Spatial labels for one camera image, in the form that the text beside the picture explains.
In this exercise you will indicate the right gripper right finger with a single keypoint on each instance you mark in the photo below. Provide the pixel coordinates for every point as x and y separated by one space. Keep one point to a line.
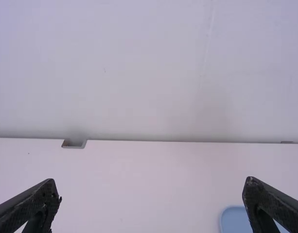
265 196

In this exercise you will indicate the blue mat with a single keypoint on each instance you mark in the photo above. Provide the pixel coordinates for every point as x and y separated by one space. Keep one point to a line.
232 221

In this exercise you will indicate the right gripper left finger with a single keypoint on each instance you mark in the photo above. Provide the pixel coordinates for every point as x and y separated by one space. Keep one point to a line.
29 199

